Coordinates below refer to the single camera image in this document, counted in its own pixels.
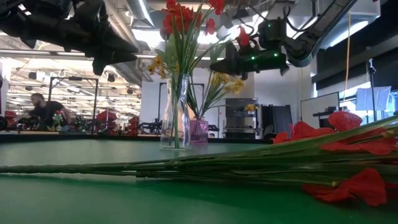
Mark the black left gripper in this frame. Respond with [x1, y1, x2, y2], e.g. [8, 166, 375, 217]
[0, 12, 139, 77]

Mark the pink glass vase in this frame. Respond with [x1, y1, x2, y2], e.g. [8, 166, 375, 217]
[190, 116, 210, 144]

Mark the clear glass vase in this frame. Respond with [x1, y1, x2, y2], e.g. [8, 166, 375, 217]
[160, 73, 192, 151]

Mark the person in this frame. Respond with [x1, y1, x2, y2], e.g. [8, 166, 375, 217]
[18, 92, 73, 131]

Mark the red storage bin stack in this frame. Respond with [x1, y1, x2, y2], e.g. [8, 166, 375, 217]
[95, 110, 118, 133]

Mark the yellow hanging cable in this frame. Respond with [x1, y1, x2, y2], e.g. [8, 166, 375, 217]
[341, 12, 353, 111]

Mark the white board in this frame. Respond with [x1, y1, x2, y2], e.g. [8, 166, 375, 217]
[300, 91, 340, 129]

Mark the silver air duct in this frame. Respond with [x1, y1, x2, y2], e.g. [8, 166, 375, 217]
[124, 0, 156, 29]

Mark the black frame rig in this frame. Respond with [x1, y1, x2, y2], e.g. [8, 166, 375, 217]
[48, 76, 100, 135]

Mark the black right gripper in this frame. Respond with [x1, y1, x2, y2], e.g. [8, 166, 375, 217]
[210, 42, 290, 80]

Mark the red artificial flower bunch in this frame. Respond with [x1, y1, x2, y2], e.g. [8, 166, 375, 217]
[160, 0, 251, 149]
[0, 111, 398, 208]

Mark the black aluminium table frame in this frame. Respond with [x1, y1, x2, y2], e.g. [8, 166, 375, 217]
[0, 133, 274, 144]

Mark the light stand with panel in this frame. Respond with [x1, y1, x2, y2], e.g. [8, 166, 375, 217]
[355, 58, 393, 123]

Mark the yellow artificial flower bunch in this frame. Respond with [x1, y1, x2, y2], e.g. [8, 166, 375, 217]
[146, 55, 171, 80]
[186, 70, 246, 119]

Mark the green table mat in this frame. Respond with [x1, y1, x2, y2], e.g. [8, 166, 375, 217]
[0, 138, 398, 224]

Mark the small potted flower arrangement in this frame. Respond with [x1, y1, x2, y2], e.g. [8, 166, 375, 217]
[51, 110, 65, 132]

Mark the black panel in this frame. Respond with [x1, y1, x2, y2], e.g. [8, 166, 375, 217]
[260, 104, 294, 138]

